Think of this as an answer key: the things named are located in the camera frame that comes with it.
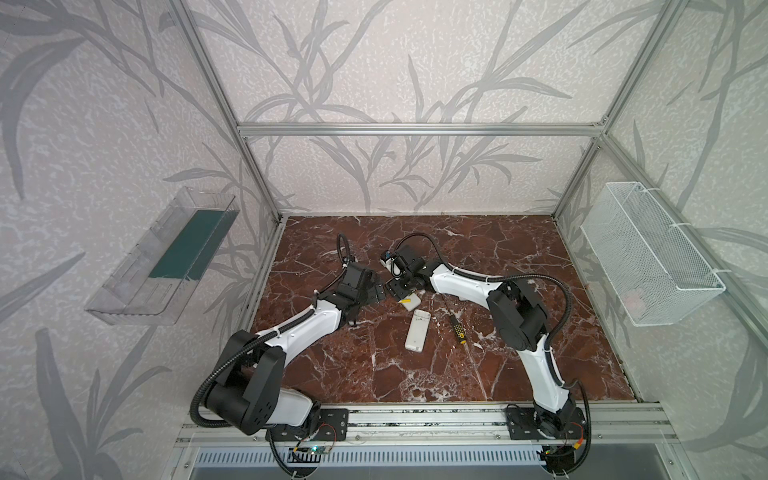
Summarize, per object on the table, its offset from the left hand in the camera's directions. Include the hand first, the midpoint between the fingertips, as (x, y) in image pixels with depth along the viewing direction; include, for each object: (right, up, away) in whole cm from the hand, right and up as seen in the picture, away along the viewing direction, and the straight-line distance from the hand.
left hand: (373, 279), depth 91 cm
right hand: (+7, +1, +8) cm, 11 cm away
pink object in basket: (+67, -4, -18) cm, 69 cm away
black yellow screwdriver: (+26, -15, -2) cm, 30 cm away
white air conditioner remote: (+13, -8, +5) cm, 16 cm away
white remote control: (+14, -15, -2) cm, 21 cm away
